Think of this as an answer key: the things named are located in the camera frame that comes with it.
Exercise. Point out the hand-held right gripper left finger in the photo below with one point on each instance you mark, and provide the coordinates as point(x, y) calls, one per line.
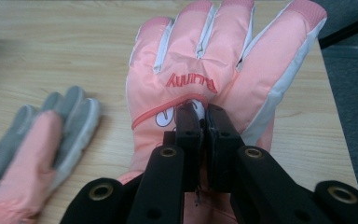
point(190, 137)

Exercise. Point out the pink ski glove grey palm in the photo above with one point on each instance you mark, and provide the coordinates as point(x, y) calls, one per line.
point(28, 146)

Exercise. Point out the black tripod stand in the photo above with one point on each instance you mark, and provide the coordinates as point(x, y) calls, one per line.
point(351, 29)

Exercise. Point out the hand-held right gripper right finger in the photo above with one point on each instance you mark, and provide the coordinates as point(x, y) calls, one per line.
point(222, 140)

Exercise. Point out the pink ski glove cartoon print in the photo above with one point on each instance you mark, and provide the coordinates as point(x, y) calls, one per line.
point(199, 68)

